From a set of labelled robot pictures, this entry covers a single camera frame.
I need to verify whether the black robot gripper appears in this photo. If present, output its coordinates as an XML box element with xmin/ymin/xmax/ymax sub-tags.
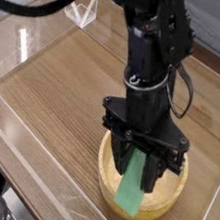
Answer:
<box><xmin>103</xmin><ymin>74</ymin><xmax>190</xmax><ymax>194</ymax></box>

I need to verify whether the green rectangular block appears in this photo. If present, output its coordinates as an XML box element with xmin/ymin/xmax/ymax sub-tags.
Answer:
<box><xmin>114</xmin><ymin>149</ymin><xmax>147</xmax><ymax>217</ymax></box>

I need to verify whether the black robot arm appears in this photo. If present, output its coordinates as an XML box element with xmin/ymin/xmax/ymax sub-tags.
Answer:
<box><xmin>0</xmin><ymin>0</ymin><xmax>195</xmax><ymax>194</ymax></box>

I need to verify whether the brown wooden bowl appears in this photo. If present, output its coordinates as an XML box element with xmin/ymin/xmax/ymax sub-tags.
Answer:
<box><xmin>98</xmin><ymin>131</ymin><xmax>189</xmax><ymax>220</ymax></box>

